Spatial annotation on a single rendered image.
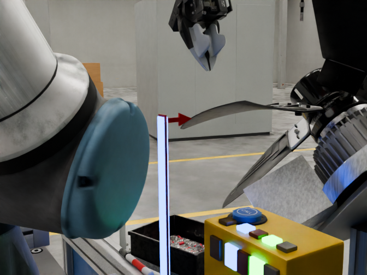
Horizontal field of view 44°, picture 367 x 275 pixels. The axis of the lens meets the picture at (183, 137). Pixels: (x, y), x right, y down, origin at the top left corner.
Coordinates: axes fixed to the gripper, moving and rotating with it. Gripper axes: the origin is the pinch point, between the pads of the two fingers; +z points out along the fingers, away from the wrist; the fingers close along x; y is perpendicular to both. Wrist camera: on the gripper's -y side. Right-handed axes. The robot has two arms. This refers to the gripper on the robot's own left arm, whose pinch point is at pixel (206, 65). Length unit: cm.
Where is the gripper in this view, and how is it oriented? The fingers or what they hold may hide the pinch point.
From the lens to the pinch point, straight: 92.2
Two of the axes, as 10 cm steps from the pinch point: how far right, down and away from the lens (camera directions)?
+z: 1.9, 9.8, -0.8
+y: 5.0, -1.7, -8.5
